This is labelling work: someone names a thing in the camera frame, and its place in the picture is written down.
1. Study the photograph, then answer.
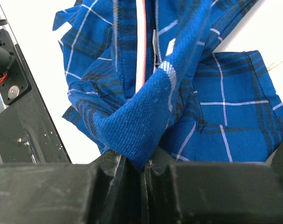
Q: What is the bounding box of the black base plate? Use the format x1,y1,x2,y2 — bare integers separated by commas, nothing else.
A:
0,29,70,163

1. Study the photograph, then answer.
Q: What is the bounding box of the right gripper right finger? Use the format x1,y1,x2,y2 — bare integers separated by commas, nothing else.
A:
141,148,283,224

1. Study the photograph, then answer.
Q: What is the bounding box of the pink wire hanger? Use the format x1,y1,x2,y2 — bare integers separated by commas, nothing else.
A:
135,0,146,93

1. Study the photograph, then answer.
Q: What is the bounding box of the blue plaid shirt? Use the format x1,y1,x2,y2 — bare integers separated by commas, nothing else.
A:
53,0,283,170

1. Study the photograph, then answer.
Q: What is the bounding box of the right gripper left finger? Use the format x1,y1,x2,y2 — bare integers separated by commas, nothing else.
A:
0,151,141,224

